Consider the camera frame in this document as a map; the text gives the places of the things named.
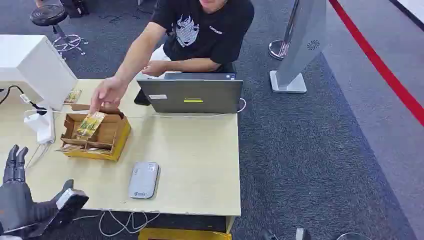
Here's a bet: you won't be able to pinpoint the black round stool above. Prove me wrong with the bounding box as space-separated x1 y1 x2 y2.
29 3 88 57

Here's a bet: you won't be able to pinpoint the black cable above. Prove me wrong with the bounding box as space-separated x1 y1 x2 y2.
0 85 48 116

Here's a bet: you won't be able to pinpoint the long white cable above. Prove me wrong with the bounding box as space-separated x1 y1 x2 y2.
23 97 248 119

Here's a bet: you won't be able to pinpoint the grey kiosk stand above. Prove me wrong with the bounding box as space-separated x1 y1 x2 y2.
269 0 331 94

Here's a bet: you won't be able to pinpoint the cards in box slot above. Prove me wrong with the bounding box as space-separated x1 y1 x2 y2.
55 143 112 156

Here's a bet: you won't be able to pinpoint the red floor tape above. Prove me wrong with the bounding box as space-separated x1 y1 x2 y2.
328 0 424 128

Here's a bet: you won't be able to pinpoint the white power adapter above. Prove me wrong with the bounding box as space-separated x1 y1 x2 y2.
23 110 56 145

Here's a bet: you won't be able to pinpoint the looped white cables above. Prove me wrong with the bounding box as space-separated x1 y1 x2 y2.
72 209 161 238

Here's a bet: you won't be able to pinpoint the chrome stanchion post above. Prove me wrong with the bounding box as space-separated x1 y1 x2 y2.
267 0 301 62

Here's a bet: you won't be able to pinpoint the wooden card box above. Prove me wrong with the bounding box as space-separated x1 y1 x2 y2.
59 103 132 163

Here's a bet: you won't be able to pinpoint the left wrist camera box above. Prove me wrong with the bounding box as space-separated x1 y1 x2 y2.
20 188 90 239

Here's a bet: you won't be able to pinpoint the person's right hand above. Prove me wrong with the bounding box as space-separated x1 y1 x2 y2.
89 76 129 115

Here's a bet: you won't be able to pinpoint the yellow box under desk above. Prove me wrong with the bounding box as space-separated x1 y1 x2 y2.
138 227 233 240

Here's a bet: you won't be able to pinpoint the grey card reader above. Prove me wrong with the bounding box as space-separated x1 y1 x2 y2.
128 161 161 200

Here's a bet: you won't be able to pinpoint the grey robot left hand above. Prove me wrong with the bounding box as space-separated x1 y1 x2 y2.
0 144 75 235

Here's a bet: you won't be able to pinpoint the black bag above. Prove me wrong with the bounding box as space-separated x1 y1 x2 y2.
60 0 91 19

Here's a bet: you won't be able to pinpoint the grey laptop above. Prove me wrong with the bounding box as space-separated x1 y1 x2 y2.
136 72 244 115

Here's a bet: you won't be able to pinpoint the person's left hand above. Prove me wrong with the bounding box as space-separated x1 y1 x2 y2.
141 60 170 78

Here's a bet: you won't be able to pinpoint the card pack beside monitor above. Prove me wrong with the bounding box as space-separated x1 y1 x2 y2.
63 88 83 106

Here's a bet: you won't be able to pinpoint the person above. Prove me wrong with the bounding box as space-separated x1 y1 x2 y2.
89 0 256 115

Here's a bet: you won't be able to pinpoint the yellow green printed card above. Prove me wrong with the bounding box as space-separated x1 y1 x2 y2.
76 111 107 139

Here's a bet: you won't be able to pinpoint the white monitor housing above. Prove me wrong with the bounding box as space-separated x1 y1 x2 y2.
0 34 79 112

